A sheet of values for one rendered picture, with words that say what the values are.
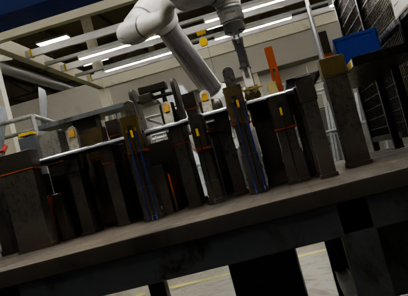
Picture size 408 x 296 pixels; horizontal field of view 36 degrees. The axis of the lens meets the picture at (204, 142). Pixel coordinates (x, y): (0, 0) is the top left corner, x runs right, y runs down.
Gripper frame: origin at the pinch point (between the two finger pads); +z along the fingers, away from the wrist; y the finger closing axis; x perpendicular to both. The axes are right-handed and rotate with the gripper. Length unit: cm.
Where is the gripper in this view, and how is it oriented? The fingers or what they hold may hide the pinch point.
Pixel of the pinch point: (248, 78)
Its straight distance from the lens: 220.0
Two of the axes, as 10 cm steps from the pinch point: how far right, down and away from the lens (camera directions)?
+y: -1.1, -0.2, -9.9
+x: 9.6, -2.6, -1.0
